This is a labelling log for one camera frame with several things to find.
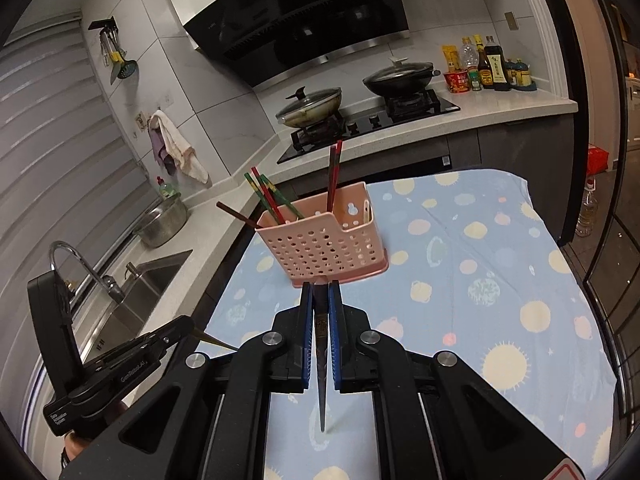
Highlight blue printed tablecloth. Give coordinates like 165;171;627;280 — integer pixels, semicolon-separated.
192;167;619;480

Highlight steel bowl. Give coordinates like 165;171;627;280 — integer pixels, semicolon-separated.
132;192;190;249

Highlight dark brown chopstick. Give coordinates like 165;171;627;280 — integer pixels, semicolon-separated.
216;201;259;228

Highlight wall rack with hanging utensils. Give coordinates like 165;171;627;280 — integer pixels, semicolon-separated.
88;15;139;84

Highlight clear plastic bottle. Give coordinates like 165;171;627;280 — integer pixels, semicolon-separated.
460;36;480;72

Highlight green chopstick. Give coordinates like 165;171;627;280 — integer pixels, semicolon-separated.
243;172;284;225
260;175;305;221

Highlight black gas stove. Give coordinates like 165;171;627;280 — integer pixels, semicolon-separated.
276;89;461;165

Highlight white window blind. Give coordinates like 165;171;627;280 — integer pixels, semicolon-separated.
0;10;152;411

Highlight black wok with lid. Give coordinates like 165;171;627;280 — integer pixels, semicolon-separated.
362;57;442;97

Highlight dark soy sauce bottle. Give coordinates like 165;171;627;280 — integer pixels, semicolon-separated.
483;35;512;92

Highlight black range hood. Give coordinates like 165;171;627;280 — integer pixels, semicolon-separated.
182;0;412;89

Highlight brown sauce bottle yellow cap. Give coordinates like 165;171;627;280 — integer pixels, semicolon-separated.
472;34;496;90

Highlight thin red chopstick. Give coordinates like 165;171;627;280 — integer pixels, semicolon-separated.
251;165;287;224

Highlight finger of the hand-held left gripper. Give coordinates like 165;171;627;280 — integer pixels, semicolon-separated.
135;315;197;361

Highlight red box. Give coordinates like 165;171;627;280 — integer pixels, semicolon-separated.
587;144;612;174

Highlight steel kitchen sink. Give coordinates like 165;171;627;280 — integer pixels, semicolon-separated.
70;248;195;362

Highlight purple hanging cloth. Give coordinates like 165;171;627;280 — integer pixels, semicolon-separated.
149;127;177;176

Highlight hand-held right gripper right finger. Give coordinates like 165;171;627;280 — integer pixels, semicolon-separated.
328;281;577;480

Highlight person's left hand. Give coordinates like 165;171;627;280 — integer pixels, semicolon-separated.
61;430;92;464

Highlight cream hanging towel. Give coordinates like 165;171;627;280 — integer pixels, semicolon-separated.
149;109;210;184

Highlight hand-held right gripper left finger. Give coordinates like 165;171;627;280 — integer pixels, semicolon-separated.
60;282;314;480

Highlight black framed glass door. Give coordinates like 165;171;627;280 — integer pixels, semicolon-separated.
582;0;640;411

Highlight red instant noodle cup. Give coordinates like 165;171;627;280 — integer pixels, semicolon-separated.
443;70;470;95

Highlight green dish soap bottle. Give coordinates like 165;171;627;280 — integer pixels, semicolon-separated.
155;175;181;200

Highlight bright red chopstick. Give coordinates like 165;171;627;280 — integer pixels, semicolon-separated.
329;139;344;211

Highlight pink perforated utensil basket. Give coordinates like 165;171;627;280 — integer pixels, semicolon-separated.
254;182;390;289

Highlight chrome kitchen faucet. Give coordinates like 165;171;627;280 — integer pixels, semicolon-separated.
48;240;125;306

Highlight clear cooking oil bottle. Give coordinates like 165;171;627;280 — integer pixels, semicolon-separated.
574;177;599;239

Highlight frying pan with glass lid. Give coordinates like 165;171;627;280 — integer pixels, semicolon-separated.
274;86;346;129

